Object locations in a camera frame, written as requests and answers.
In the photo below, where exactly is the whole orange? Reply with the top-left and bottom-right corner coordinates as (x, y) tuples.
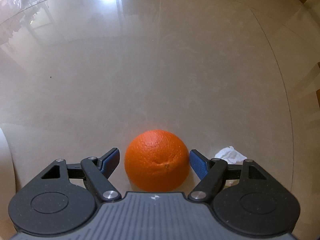
(124, 129), (190, 192)

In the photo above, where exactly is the white round trash bin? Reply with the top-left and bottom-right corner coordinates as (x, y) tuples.
(0, 130), (16, 231)

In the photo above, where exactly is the crumpled white tissue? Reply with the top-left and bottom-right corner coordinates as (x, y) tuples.
(214, 145), (249, 188)

